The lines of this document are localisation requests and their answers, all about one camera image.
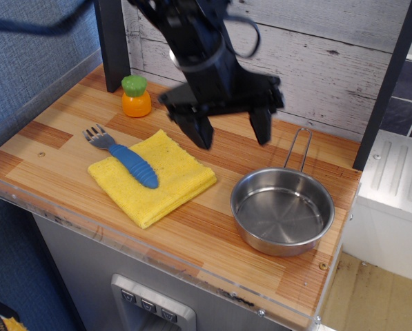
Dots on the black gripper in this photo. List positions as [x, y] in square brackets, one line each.
[215, 85]

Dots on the stainless steel pot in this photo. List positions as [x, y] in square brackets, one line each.
[281, 211]

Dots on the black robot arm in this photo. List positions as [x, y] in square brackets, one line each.
[192, 28]

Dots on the yellow folded cloth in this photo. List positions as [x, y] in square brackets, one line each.
[181, 178]

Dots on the orange toy carrot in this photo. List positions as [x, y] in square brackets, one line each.
[136, 101]

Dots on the white ridged appliance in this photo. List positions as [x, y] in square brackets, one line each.
[379, 230]

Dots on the silver dispenser panel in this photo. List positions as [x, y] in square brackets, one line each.
[141, 308]

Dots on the clear acrylic edge guard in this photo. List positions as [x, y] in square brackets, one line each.
[198, 242]

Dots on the yellow black object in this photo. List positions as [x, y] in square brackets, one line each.
[11, 323]

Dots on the blue handled metal fork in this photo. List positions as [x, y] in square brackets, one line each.
[138, 167]

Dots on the dark left post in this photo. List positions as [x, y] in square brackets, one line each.
[112, 39]

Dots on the dark post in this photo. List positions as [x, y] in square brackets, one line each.
[394, 69]
[112, 39]

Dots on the dark right post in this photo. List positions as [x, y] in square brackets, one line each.
[394, 69]

